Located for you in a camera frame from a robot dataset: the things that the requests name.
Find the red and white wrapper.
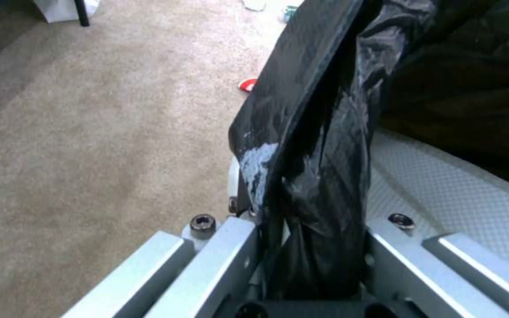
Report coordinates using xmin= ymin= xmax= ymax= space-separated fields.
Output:
xmin=236 ymin=78 xmax=259 ymax=94

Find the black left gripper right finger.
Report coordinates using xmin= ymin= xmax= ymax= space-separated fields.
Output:
xmin=363 ymin=213 xmax=509 ymax=318

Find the green and white can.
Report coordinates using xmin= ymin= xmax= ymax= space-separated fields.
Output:
xmin=280 ymin=4 xmax=302 ymax=23

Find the white paper bag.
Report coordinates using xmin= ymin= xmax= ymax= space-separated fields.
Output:
xmin=32 ymin=0 xmax=102 ymax=24

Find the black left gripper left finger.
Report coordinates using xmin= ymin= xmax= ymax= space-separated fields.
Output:
xmin=61 ymin=196 xmax=261 ymax=318

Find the black furniture leg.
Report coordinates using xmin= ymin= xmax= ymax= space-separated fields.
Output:
xmin=73 ymin=0 xmax=93 ymax=27

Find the black plastic garbage bag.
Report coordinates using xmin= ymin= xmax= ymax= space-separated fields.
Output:
xmin=227 ymin=0 xmax=509 ymax=301

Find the white textured trash bin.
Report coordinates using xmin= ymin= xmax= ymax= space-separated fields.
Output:
xmin=227 ymin=129 xmax=509 ymax=277

